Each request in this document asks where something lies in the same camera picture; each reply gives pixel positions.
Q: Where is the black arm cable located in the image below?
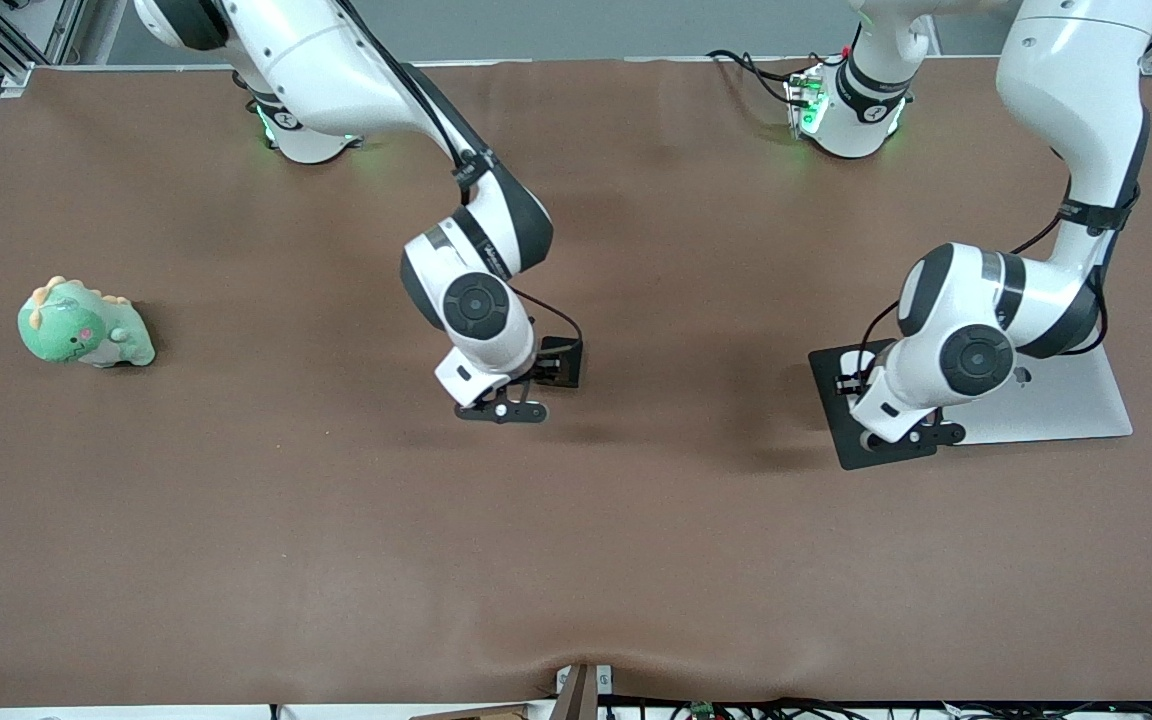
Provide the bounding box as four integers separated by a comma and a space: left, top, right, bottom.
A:
856, 175, 1152, 393
334, 0, 585, 353

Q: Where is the silver laptop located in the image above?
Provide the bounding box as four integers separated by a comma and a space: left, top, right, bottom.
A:
946, 345, 1134, 446

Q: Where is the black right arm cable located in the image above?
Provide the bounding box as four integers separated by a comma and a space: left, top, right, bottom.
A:
334, 0, 585, 353

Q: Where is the green dinosaur plush toy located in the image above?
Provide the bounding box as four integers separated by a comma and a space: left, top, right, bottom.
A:
18, 276, 156, 369

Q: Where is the black mouse pad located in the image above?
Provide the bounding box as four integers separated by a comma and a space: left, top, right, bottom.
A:
808, 340, 938, 471

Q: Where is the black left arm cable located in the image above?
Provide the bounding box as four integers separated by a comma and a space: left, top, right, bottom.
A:
856, 175, 1152, 393

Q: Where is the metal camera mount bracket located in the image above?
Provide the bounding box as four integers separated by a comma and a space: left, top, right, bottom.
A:
554, 663, 614, 720

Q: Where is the metal connector panel green light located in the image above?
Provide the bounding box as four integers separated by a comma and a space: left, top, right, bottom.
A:
784, 65, 827, 137

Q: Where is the brown table cover sheet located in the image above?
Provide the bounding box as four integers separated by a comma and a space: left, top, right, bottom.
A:
0, 55, 1152, 706

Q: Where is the small black box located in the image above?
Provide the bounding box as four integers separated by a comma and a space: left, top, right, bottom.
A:
536, 336, 585, 390

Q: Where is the black base cable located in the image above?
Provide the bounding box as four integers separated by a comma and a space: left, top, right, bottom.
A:
706, 48, 822, 107

